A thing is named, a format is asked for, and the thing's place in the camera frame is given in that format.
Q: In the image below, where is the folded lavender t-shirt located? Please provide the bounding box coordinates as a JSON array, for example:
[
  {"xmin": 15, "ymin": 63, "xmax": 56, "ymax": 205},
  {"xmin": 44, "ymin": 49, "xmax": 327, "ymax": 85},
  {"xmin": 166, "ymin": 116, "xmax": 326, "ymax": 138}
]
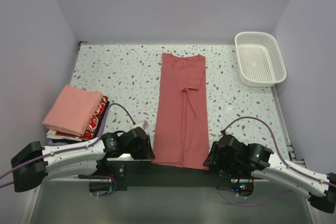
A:
[{"xmin": 47, "ymin": 108, "xmax": 110, "ymax": 147}]

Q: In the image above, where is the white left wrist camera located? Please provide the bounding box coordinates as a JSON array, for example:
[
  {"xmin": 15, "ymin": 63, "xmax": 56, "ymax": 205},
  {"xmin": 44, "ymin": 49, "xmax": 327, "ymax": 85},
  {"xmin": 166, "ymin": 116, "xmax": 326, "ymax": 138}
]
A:
[{"xmin": 133, "ymin": 120, "xmax": 149, "ymax": 131}]

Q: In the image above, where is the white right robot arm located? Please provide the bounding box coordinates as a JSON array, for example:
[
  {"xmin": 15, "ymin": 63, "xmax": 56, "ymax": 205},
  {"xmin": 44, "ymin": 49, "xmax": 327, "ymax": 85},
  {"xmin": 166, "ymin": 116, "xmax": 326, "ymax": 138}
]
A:
[{"xmin": 203, "ymin": 135, "xmax": 335, "ymax": 214}]

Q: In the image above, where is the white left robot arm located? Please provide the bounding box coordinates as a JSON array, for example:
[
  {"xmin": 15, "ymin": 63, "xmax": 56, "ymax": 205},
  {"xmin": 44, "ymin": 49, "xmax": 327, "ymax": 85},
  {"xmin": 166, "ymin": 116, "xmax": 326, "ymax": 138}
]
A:
[{"xmin": 11, "ymin": 127, "xmax": 155, "ymax": 193}]

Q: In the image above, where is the folded pink t-shirt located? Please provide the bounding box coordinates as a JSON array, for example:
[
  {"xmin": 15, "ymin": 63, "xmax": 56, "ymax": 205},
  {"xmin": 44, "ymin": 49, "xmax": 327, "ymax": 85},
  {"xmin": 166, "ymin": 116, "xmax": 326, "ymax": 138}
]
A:
[{"xmin": 42, "ymin": 85, "xmax": 103, "ymax": 136}]

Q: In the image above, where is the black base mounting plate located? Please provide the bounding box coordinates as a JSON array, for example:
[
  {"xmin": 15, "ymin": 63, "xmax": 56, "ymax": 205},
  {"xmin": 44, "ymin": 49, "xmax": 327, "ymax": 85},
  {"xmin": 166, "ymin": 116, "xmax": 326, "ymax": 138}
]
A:
[{"xmin": 78, "ymin": 159, "xmax": 255, "ymax": 197}]

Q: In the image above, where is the white perforated plastic basket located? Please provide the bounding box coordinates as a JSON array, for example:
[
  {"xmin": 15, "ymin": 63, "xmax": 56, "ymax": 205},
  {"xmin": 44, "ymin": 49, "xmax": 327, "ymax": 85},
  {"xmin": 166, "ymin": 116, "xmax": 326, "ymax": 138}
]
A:
[{"xmin": 235, "ymin": 31, "xmax": 287, "ymax": 88}]

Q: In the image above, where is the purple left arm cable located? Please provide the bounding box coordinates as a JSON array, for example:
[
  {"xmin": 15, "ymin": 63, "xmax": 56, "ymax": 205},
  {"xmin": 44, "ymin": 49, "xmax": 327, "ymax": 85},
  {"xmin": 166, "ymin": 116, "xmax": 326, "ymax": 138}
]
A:
[{"xmin": 0, "ymin": 102, "xmax": 139, "ymax": 189}]

